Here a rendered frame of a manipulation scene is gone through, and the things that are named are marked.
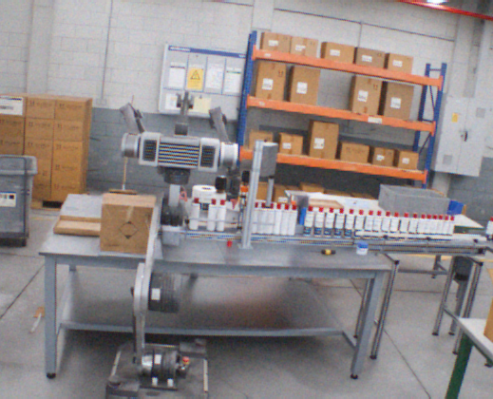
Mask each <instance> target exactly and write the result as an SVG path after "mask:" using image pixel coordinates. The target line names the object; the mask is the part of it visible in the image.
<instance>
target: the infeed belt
mask: <svg viewBox="0 0 493 399"><path fill-rule="evenodd" d="M187 228H188V231H193V232H209V233H225V234H235V233H236V232H237V230H232V229H224V231H223V232H219V231H216V228H215V231H208V230H207V228H198V230H191V229H189V227H187ZM251 235H258V236H275V237H291V238H322V239H332V238H339V239H353V238H352V237H351V238H345V237H343V236H342V235H341V237H334V236H333V235H332V236H331V237H330V238H326V237H323V236H324V235H321V237H314V236H313V235H311V236H310V237H304V236H303V234H294V236H288V235H287V236H282V235H273V234H271V235H266V234H257V233H255V234H251ZM353 240H354V239H353Z"/></svg>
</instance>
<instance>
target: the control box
mask: <svg viewBox="0 0 493 399"><path fill-rule="evenodd" d="M278 147H279V144H276V143H269V142H267V143H264V144H263V145H262V148H261V160H260V166H259V171H258V173H259V174H258V175H259V176H260V177H268V176H271V175H272V174H274V173H275V168H276V161H277V153H278Z"/></svg>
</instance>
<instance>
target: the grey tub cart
mask: <svg viewBox="0 0 493 399"><path fill-rule="evenodd" d="M36 166H37V161H36V158H35V157H32V156H9V155H0V238H20V239H21V243H22V245H23V246H27V239H28V238H29V208H30V200H31V191H32V182H33V175H35V174H36V173H37V170H36Z"/></svg>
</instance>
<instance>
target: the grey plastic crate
mask: <svg viewBox="0 0 493 399"><path fill-rule="evenodd" d="M449 203H450V199H449V198H447V197H445V196H444V195H441V194H439V193H437V192H436V191H434V190H423V189H414V188H406V187H397V186H390V185H385V184H380V192H379V202H378V207H380V208H381V209H383V210H384V211H386V212H387V211H390V212H391V213H390V215H391V216H392V217H393V216H394V212H399V218H403V217H404V213H405V212H406V213H408V218H409V219H412V216H413V213H416V214H418V218H417V219H420V217H421V214H426V219H427V215H428V214H430V215H431V219H433V216H434V215H437V219H438V217H439V215H443V219H444V218H445V215H446V213H447V209H448V205H449ZM443 219H442V220H443Z"/></svg>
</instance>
